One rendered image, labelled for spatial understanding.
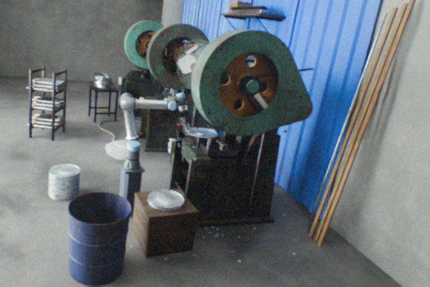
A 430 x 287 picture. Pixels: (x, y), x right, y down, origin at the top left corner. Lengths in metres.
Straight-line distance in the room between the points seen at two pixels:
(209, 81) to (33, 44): 7.34
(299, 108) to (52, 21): 7.43
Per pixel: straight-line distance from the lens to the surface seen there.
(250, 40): 2.64
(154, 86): 6.34
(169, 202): 2.73
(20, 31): 9.48
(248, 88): 2.62
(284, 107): 2.90
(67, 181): 3.37
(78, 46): 9.42
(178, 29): 4.28
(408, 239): 3.26
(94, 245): 2.33
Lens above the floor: 1.71
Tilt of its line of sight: 15 degrees down
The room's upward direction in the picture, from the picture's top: 6 degrees clockwise
